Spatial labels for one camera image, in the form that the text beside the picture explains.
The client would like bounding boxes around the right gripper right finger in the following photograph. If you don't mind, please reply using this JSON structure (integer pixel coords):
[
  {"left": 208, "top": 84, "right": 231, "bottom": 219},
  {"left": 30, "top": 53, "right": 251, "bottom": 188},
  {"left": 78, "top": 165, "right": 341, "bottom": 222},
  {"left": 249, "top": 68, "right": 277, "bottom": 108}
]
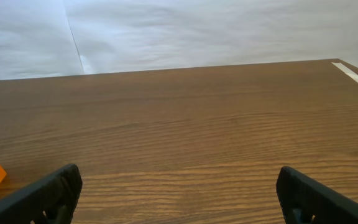
[{"left": 275, "top": 166, "right": 358, "bottom": 224}]

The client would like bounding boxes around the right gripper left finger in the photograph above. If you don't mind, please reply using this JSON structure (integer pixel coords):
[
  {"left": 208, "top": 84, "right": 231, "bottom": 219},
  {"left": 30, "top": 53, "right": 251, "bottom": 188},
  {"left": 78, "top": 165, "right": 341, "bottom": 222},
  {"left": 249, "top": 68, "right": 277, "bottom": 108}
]
[{"left": 0, "top": 163, "right": 83, "bottom": 224}]

